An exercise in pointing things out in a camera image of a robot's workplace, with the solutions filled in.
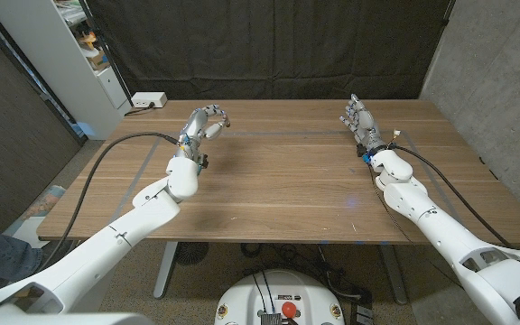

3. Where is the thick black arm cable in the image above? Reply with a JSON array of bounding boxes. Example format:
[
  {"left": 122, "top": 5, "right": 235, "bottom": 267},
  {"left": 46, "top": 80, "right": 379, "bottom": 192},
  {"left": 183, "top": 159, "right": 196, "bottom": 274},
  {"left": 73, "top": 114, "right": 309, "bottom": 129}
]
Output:
[
  {"left": 38, "top": 131, "right": 182, "bottom": 272},
  {"left": 391, "top": 144, "right": 513, "bottom": 249}
]

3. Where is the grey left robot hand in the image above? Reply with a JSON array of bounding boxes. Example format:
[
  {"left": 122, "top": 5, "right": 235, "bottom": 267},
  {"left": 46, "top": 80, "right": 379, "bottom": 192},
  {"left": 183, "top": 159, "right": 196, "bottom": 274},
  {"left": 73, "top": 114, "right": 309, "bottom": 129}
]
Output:
[{"left": 174, "top": 104, "right": 232, "bottom": 176}]

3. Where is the white table leg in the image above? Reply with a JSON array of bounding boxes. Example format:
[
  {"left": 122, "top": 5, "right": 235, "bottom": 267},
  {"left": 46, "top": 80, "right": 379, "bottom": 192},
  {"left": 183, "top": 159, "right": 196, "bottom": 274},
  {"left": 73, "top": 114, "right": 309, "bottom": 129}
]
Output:
[
  {"left": 153, "top": 241, "right": 180, "bottom": 300},
  {"left": 379, "top": 244, "right": 409, "bottom": 306}
]

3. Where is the cardboard box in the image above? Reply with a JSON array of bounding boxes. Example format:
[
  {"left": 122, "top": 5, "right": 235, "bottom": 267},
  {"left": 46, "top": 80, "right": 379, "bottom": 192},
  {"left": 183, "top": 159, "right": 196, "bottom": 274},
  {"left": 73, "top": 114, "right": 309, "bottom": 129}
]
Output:
[{"left": 87, "top": 48, "right": 111, "bottom": 72}]

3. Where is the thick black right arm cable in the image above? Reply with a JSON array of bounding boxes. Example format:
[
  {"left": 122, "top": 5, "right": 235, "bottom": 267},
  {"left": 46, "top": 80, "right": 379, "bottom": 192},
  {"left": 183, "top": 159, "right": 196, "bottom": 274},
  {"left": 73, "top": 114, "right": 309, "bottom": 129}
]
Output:
[{"left": 391, "top": 144, "right": 513, "bottom": 249}]

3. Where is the colourful floor mat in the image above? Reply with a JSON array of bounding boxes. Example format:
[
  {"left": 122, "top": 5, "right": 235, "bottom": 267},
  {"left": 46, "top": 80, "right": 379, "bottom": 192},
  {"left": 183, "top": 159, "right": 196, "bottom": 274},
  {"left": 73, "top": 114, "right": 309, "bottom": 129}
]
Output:
[{"left": 18, "top": 183, "right": 67, "bottom": 222}]

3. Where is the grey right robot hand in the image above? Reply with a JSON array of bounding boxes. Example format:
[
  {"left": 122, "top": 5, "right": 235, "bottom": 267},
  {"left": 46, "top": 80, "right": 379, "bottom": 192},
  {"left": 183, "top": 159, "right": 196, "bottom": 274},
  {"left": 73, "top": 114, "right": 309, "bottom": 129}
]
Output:
[{"left": 339, "top": 93, "right": 390, "bottom": 164}]

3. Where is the white shelf cabinet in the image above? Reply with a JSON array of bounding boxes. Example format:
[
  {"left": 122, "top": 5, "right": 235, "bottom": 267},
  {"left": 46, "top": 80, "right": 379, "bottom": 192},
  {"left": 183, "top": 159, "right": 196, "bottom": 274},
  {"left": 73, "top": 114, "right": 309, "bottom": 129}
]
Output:
[{"left": 0, "top": 0, "right": 134, "bottom": 141}]

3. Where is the black backdrop curtain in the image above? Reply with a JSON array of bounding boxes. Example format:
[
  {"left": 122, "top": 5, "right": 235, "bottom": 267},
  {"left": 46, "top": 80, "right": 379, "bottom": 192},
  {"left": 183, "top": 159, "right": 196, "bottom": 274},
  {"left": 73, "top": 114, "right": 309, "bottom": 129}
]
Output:
[{"left": 81, "top": 0, "right": 458, "bottom": 101}]

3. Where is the white robot torso edge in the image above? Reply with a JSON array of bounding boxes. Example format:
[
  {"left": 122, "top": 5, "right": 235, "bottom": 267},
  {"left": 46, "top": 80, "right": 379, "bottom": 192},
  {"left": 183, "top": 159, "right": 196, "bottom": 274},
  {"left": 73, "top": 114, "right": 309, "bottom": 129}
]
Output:
[{"left": 0, "top": 312, "right": 155, "bottom": 325}]

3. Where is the tangled black floor cable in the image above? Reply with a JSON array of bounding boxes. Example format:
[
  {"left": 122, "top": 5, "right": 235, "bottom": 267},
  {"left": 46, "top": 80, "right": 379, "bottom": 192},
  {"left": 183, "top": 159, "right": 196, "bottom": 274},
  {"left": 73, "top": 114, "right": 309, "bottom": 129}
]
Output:
[{"left": 240, "top": 242, "right": 360, "bottom": 299}]

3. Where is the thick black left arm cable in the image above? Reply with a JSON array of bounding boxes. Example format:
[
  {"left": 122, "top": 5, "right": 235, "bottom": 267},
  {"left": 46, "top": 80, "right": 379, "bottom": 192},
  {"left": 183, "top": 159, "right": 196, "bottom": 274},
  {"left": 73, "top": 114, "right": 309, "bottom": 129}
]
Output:
[{"left": 38, "top": 131, "right": 182, "bottom": 272}]

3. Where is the black power brick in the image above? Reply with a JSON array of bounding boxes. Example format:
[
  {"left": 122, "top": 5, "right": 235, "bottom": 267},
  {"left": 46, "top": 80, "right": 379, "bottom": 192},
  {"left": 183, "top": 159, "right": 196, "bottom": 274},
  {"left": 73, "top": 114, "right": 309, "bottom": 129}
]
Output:
[{"left": 348, "top": 288, "right": 375, "bottom": 325}]

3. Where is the white power strip box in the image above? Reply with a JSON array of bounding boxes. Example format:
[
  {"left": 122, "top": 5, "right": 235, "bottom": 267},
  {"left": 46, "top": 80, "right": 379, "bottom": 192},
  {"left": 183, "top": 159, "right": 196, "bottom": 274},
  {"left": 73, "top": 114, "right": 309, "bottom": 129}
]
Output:
[{"left": 131, "top": 91, "right": 169, "bottom": 109}]

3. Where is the round black floor disc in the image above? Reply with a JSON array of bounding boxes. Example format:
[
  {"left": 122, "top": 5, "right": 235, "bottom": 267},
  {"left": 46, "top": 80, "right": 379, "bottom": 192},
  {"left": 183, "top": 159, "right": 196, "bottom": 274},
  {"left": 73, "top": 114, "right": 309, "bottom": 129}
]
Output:
[{"left": 173, "top": 242, "right": 210, "bottom": 266}]

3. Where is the yellow toy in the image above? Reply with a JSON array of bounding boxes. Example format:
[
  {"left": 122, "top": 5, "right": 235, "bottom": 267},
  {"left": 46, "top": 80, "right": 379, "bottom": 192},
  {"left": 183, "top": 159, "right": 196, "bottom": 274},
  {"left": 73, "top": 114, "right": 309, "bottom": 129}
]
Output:
[{"left": 78, "top": 31, "right": 98, "bottom": 50}]

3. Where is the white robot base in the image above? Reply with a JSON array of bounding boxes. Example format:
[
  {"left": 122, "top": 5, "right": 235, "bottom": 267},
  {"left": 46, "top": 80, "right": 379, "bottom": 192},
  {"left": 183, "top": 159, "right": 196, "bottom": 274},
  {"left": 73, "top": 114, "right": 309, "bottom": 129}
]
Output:
[{"left": 213, "top": 269, "right": 346, "bottom": 325}]

